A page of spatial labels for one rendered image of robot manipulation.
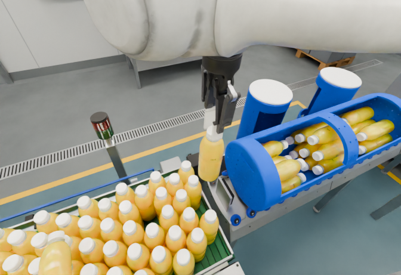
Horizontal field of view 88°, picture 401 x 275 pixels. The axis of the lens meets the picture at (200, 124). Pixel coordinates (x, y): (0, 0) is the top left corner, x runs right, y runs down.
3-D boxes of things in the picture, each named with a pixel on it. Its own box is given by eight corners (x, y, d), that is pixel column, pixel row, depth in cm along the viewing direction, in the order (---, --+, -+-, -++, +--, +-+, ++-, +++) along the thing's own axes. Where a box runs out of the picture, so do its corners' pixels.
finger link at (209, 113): (206, 111, 51) (204, 108, 51) (204, 130, 56) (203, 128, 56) (216, 108, 52) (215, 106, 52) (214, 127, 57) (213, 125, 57)
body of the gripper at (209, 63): (253, 53, 37) (243, 96, 43) (229, 35, 42) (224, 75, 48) (215, 61, 34) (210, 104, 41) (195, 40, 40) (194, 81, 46)
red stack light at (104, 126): (111, 129, 81) (109, 121, 78) (94, 133, 78) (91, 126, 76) (110, 118, 85) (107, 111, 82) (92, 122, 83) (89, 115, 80)
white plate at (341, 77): (351, 68, 161) (350, 69, 161) (315, 65, 161) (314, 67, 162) (369, 88, 141) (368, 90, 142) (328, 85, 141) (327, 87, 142)
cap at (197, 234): (195, 226, 68) (196, 225, 66) (205, 234, 66) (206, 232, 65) (188, 238, 65) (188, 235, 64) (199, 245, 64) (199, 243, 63)
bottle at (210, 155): (197, 164, 71) (199, 126, 58) (217, 163, 71) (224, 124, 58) (199, 182, 66) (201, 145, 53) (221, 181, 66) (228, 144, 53)
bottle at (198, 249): (193, 238, 82) (194, 219, 69) (208, 249, 80) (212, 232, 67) (182, 255, 78) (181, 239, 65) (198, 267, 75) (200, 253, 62)
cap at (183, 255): (174, 261, 61) (174, 260, 59) (180, 247, 63) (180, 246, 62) (186, 268, 60) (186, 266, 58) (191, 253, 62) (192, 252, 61)
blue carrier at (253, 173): (386, 154, 112) (432, 117, 91) (253, 223, 83) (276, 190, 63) (342, 120, 129) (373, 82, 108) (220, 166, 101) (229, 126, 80)
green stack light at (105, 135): (115, 137, 84) (111, 129, 81) (98, 142, 82) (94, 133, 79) (113, 127, 88) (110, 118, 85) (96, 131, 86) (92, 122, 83)
